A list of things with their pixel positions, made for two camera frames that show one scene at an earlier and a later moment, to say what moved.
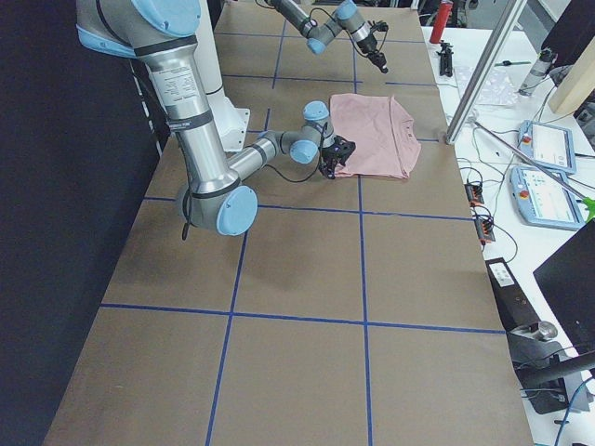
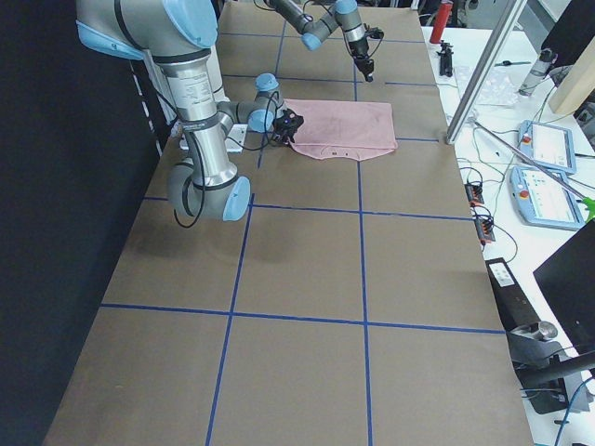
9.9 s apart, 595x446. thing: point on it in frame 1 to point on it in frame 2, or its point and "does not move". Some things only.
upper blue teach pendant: x=548 y=145 does not move
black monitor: x=568 y=281 does not move
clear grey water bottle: x=536 y=72 does not move
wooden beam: x=576 y=80 does not move
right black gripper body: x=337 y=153 to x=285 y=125
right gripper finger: x=331 y=173 to x=289 y=138
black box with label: x=516 y=309 does not move
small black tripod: x=445 y=59 does not move
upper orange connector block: x=474 y=194 does not move
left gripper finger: x=376 y=61 to x=361 y=65
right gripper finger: x=324 y=169 to x=277 y=140
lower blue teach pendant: x=542 y=200 does not move
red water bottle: x=441 y=20 does not move
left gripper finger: x=381 y=62 to x=369 y=70
